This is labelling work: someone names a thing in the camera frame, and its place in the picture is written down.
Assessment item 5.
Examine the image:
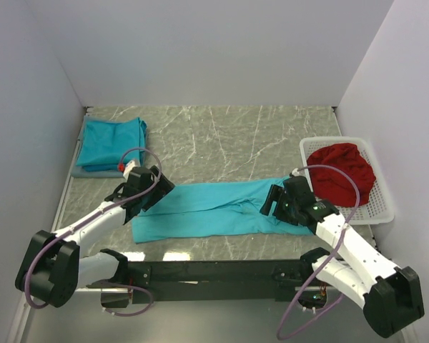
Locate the turquoise t-shirt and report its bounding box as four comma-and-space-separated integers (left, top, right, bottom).
132, 178, 311, 244

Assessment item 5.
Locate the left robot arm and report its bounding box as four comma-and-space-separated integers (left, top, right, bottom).
15, 166, 175, 309

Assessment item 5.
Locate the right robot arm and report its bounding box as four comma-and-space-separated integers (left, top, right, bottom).
260, 176, 425, 338

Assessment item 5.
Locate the folded blue t-shirt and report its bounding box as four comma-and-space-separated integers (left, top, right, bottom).
79, 162, 128, 178

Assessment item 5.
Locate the red t-shirt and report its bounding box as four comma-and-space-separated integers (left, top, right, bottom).
307, 143, 376, 207

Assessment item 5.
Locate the folded teal t-shirt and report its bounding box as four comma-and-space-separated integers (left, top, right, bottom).
75, 116, 149, 168

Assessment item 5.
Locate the folded grey t-shirt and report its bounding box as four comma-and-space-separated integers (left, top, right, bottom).
70, 114, 151, 179

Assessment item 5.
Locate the white plastic basket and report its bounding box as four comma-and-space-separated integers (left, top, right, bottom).
300, 136, 394, 226

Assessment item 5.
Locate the black base beam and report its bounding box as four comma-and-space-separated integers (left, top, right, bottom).
94, 259, 312, 302

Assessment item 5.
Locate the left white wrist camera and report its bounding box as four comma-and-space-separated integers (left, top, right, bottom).
118, 159, 141, 179

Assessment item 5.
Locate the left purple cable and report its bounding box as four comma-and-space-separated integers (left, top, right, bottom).
24, 148, 162, 309

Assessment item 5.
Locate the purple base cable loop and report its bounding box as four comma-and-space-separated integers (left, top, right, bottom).
102, 285, 154, 318

